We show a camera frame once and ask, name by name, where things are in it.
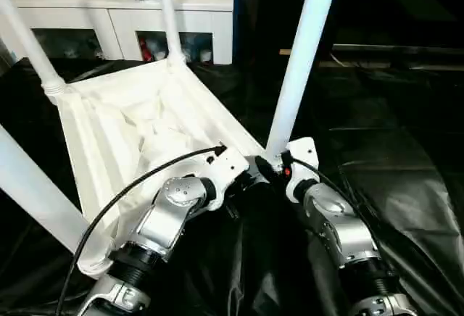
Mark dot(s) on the black plastic mat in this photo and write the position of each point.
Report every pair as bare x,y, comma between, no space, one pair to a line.
380,131

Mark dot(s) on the small beige block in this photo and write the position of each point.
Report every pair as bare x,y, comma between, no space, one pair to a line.
284,52

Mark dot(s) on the white cabinet with glass doors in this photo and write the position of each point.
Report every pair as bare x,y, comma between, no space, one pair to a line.
203,15

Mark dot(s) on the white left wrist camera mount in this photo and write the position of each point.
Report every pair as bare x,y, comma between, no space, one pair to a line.
228,164

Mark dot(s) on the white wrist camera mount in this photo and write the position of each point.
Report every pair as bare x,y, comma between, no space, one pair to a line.
301,149
228,164

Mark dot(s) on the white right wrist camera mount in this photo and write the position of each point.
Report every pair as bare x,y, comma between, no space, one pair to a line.
301,149

